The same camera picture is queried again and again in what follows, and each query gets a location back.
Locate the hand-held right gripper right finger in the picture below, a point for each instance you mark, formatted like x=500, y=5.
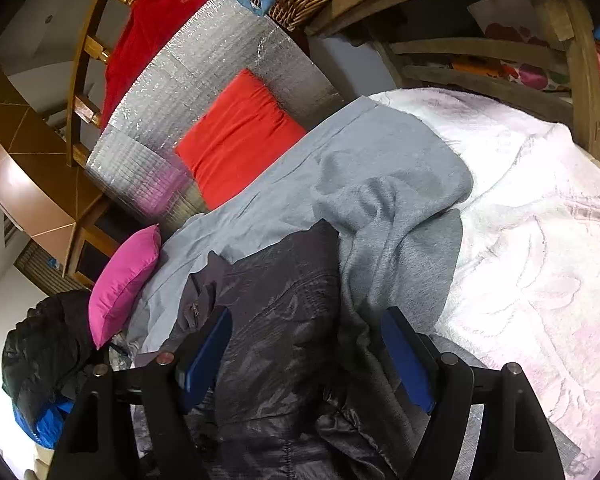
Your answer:
x=405, y=360

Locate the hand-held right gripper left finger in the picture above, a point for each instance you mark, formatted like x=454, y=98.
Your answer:
x=209, y=352

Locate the dark grey puffer jacket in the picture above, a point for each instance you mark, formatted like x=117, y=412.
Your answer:
x=280, y=335

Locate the pile of black clothes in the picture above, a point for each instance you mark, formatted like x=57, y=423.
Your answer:
x=40, y=345

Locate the pink cushion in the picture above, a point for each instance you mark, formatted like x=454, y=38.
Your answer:
x=122, y=285

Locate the grey fleece cloth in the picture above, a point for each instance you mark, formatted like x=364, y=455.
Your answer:
x=395, y=220

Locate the white pink textured blanket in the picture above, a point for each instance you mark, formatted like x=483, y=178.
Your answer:
x=530, y=235

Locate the blue bag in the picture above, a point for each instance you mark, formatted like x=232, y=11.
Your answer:
x=45, y=422

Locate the light grey bed sheet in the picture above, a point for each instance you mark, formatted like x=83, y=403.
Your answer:
x=280, y=170

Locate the red cushion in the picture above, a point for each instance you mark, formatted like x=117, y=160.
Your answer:
x=240, y=130

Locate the silver insulation mat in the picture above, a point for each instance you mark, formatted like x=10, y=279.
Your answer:
x=220, y=50

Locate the wooden spindle chair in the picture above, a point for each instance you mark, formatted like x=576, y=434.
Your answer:
x=87, y=50

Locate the red cloth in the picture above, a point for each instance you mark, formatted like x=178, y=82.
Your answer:
x=150, y=25

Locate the polka dot cloth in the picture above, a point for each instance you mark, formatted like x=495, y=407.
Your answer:
x=520, y=35

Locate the weathered wooden chair frame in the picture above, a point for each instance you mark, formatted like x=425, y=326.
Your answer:
x=575, y=60

